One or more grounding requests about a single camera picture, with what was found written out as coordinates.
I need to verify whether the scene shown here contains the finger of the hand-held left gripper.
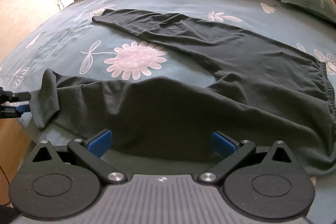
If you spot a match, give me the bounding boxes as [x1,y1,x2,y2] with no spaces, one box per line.
[0,103,29,119]
[0,87,31,103]

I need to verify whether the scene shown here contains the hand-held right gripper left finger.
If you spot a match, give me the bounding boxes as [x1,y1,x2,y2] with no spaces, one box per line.
[31,129,127,185]

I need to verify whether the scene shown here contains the dark grey pants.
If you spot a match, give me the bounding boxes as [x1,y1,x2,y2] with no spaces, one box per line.
[30,8,336,177]

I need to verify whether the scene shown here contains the blue floral bed sheet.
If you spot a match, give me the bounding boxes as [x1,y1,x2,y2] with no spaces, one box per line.
[0,0,336,224]

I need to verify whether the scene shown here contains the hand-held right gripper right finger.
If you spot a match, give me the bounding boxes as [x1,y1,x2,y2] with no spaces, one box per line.
[197,131,292,185]

